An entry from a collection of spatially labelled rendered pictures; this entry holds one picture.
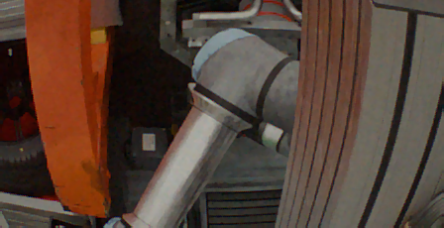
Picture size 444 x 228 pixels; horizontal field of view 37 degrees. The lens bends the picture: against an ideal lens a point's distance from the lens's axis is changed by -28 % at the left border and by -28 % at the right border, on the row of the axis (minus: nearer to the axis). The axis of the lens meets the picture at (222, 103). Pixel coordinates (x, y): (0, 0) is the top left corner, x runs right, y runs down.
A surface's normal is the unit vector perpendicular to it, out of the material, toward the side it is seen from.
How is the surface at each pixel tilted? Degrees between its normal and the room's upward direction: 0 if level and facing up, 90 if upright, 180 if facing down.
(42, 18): 90
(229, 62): 36
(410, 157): 90
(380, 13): 90
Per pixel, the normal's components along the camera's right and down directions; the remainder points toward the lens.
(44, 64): 0.04, 0.73
